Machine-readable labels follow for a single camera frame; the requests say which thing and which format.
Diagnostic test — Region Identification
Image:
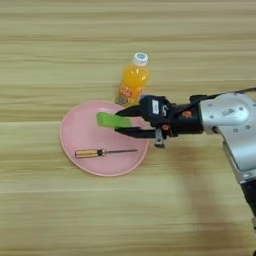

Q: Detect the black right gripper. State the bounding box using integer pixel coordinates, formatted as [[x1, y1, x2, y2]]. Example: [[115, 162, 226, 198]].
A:
[[114, 103, 204, 149]]

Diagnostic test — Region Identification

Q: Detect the green rectangular block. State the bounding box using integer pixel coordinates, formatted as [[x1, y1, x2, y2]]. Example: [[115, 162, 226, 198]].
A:
[[95, 112, 133, 129]]

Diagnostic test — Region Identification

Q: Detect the orange juice bottle white cap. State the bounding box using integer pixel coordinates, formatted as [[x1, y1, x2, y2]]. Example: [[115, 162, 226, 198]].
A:
[[114, 52, 151, 107]]

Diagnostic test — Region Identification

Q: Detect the pink round plate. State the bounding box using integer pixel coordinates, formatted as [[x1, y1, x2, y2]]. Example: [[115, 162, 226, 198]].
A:
[[59, 99, 150, 178]]

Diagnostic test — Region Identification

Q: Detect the yellow handle screwdriver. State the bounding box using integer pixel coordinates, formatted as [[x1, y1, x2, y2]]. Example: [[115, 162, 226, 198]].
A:
[[74, 148, 139, 159]]

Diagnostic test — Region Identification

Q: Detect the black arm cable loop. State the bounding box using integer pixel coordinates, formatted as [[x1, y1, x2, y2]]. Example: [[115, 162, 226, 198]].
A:
[[189, 87, 256, 103]]

